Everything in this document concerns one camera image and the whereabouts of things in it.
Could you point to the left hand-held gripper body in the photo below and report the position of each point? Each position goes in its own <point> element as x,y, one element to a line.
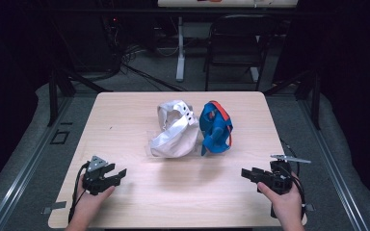
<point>95,176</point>

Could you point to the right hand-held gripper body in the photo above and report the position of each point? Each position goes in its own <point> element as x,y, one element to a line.
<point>282,178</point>

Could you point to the blue sun hat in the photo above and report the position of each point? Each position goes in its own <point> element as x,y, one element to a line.
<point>216,128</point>

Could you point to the white sun hat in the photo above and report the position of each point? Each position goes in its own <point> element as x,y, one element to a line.
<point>176,134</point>

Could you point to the person's left hand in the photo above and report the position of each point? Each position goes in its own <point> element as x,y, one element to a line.
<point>91,202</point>

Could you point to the person's right hand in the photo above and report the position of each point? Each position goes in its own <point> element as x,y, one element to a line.
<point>285,205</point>

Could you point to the grey tape strip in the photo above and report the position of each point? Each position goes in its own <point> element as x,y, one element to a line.
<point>54,207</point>

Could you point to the black metal stand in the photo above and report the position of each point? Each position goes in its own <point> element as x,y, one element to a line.
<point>316,96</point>
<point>54,96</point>

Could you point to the black folding chair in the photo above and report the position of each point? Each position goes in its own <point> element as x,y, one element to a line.
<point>237,41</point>

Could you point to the white desk leg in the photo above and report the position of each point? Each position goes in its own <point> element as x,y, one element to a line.
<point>180,48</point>

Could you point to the white desk top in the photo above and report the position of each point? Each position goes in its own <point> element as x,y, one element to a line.
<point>231,3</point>

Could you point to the aluminium floor rail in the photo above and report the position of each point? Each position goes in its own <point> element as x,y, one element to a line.
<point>330,166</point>
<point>22,173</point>

